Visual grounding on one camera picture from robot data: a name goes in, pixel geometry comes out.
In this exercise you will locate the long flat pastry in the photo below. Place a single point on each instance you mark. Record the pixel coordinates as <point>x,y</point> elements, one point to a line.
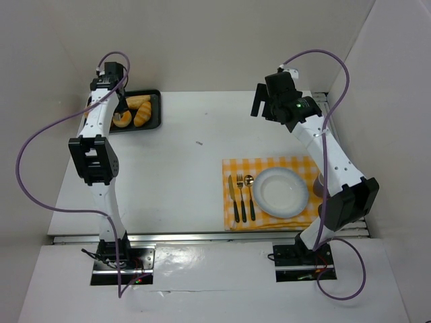
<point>134,102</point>

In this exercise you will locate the white plate blue rim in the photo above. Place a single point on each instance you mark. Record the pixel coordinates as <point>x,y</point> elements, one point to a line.
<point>280,192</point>

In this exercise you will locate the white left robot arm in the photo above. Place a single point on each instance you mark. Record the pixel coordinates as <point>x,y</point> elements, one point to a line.
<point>98,165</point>

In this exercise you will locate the striped bread roll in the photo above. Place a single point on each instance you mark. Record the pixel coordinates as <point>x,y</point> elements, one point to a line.
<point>143,114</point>

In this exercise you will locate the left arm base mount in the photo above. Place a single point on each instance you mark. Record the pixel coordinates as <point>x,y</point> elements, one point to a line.
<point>138,270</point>

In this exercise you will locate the black baking tray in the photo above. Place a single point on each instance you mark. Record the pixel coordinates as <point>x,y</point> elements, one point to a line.
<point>155,119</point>

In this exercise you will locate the purple mug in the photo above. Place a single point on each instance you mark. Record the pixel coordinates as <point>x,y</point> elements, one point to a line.
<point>318,188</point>

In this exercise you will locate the black handled knife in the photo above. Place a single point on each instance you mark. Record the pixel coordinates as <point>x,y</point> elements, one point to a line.
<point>233,198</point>

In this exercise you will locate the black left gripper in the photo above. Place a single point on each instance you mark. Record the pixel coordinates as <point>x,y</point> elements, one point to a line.
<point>122,112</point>

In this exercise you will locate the orange ring donut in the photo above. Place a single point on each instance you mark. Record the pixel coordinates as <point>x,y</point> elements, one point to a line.
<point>122,120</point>

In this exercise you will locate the gold spoon black handle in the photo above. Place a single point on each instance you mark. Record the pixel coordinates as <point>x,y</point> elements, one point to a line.
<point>249,180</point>

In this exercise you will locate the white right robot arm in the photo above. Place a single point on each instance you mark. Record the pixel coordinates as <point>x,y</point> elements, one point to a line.
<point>350,194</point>

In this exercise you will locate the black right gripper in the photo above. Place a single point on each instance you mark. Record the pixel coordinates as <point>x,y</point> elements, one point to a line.
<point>261,101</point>

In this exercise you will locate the black handled fork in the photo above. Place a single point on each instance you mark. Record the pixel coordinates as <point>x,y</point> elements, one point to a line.
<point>240,184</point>

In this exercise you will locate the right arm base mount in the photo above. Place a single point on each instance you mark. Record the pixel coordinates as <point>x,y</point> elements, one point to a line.
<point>289,267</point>

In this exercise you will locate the aluminium front rail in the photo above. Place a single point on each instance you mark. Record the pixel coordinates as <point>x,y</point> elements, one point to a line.
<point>186,238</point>

